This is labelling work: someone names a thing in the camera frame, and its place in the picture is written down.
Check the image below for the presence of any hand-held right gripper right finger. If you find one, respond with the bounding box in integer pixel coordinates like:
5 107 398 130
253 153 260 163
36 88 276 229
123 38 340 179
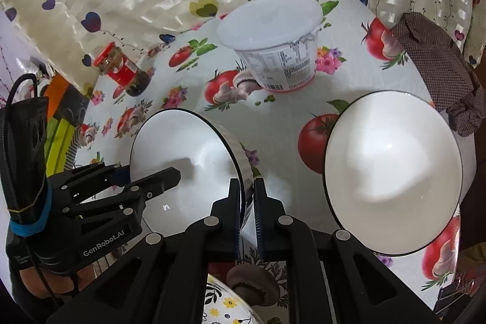
254 178 441 324

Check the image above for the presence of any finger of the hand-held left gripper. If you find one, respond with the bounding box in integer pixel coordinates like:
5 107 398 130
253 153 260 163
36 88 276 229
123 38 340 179
49 162 132 196
63 167 182 218

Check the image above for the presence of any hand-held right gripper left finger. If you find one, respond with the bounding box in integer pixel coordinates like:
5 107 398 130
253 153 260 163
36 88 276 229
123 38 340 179
46 178 244 324

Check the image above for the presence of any white ribbed bowl black rim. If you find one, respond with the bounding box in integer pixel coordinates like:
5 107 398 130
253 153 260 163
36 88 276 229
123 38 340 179
322 90 475 257
129 108 254 234

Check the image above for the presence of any yellow black floral bowl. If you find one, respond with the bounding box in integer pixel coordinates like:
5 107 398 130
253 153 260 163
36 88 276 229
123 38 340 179
203 273 262 324

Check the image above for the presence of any person's left hand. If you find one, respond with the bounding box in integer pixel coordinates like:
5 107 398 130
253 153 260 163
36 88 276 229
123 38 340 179
17 263 95 300

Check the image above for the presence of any black white striped box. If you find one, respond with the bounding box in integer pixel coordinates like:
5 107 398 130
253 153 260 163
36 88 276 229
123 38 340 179
66 127 92 169

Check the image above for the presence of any red lid sauce jar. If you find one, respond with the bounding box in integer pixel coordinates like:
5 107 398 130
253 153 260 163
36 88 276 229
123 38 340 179
93 42 150 97

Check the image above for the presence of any vegetable print tablecloth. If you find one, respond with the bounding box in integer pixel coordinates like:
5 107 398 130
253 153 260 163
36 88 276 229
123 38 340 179
74 0 479 324

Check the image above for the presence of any white plastic tub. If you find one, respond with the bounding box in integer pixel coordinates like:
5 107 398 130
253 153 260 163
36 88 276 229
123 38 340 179
216 0 323 93

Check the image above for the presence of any black binder clip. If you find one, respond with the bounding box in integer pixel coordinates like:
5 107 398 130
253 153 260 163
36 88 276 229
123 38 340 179
435 279 483 314

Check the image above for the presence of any brown dotted cloth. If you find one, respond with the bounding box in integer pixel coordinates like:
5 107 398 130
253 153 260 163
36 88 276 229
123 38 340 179
391 13 486 137

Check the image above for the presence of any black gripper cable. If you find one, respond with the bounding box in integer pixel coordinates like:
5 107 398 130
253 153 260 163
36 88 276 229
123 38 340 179
5 74 63 307

